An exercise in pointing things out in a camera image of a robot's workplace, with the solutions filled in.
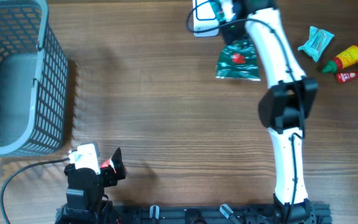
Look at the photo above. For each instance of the small red sachet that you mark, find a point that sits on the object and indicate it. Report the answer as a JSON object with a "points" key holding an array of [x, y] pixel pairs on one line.
{"points": [[108, 163]]}

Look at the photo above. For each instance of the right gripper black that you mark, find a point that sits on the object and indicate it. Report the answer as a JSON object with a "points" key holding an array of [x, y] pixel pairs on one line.
{"points": [[229, 36]]}

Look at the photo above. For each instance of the white barcode scanner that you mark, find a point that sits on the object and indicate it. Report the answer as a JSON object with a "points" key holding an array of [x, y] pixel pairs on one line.
{"points": [[203, 16]]}

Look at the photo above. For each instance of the grey plastic mesh basket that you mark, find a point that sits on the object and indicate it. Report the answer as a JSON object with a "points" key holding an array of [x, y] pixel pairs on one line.
{"points": [[33, 81]]}

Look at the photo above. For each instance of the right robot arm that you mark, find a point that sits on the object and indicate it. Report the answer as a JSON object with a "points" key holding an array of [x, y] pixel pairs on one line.
{"points": [[286, 104]]}

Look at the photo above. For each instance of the green 3M glove package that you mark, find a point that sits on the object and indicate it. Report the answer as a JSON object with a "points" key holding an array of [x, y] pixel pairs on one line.
{"points": [[238, 61]]}

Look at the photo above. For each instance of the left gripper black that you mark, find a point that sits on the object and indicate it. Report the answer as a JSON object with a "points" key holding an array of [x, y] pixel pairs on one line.
{"points": [[112, 178]]}

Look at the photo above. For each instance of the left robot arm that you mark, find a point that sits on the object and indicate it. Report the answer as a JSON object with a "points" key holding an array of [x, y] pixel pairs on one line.
{"points": [[86, 200]]}

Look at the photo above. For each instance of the small red box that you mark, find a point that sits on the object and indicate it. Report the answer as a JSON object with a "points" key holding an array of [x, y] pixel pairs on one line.
{"points": [[346, 77]]}

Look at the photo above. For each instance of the red chili sauce bottle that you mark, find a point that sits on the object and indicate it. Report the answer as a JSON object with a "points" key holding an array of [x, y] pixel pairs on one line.
{"points": [[343, 60]]}

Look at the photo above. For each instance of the light green wipes packet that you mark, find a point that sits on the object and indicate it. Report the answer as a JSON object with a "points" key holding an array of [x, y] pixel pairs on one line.
{"points": [[318, 40]]}

